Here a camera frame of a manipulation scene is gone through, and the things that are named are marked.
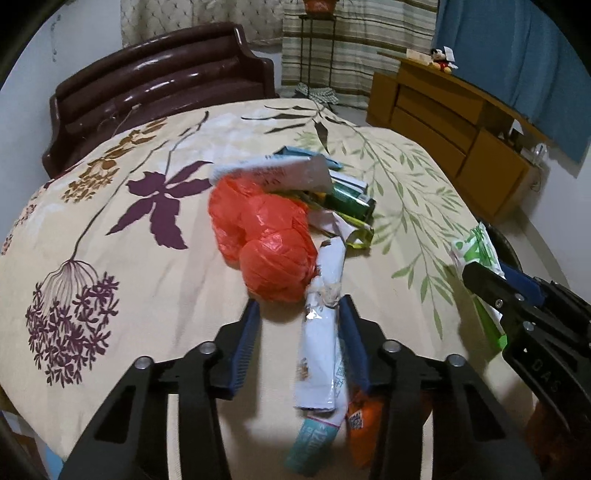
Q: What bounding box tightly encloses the teal white packet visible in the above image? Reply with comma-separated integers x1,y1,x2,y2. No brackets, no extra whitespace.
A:
284,408,347,474

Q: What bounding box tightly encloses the green bottle black cap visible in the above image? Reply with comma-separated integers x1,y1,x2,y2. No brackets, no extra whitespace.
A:
329,181,376,223

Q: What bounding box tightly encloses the blue curtain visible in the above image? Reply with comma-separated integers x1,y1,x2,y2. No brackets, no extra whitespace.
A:
434,0,591,165

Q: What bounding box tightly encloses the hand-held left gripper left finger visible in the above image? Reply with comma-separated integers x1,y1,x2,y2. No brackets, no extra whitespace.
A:
60,299,262,480

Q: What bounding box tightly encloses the orange plastic bag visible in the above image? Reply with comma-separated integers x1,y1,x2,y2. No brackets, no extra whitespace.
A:
208,178,319,304

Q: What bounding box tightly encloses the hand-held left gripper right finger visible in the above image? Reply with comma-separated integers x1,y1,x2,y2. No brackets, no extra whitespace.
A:
338,294,543,480

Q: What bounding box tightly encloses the orange snack packet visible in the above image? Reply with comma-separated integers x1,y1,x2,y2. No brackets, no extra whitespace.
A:
344,388,387,470

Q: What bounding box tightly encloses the brown leather sofa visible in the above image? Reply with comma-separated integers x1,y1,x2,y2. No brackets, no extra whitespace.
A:
41,21,277,179

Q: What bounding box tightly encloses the mouse plush toy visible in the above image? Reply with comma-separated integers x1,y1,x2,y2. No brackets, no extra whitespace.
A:
429,46,461,75

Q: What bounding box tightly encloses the beige patterned curtain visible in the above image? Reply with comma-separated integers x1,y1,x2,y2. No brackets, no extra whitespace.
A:
120,0,285,48

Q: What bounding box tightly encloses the white wrapper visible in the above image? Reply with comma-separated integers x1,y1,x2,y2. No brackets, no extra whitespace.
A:
294,237,348,411

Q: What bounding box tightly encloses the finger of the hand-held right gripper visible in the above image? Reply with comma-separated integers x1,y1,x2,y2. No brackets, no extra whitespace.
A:
462,261,536,334
499,262,555,308

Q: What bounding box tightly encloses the floral bedsheet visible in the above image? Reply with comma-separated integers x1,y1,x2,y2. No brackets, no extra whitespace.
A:
0,97,542,480

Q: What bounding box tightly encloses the black metal plant stand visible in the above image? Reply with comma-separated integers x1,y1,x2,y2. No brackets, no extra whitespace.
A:
298,13,338,94

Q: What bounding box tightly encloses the white green box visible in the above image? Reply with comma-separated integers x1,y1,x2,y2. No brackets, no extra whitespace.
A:
330,170,370,191

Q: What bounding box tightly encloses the striped curtain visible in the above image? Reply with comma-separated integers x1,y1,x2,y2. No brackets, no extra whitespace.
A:
281,0,437,108

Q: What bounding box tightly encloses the checked cloth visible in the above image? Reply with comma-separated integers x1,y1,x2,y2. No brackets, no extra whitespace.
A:
295,83,339,112

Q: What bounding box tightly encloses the wooden cabinet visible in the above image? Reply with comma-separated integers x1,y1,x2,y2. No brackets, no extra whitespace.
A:
367,51,551,223

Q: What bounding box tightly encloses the light blue packet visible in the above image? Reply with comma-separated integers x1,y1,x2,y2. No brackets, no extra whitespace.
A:
272,145,343,169

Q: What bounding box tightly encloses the yellow green white packet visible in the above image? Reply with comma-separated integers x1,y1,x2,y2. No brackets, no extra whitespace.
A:
307,205,376,251

